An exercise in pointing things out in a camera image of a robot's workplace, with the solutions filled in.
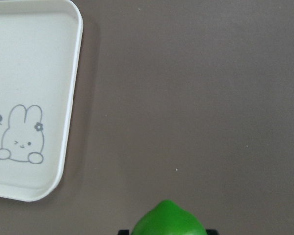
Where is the white bunny tray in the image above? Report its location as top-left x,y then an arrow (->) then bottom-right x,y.
0,0 -> 83,202

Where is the green lemon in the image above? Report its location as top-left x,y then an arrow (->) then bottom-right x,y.
132,200 -> 207,235

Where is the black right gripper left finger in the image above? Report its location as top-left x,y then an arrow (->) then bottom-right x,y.
118,229 -> 132,235

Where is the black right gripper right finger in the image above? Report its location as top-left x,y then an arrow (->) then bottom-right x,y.
206,229 -> 218,235

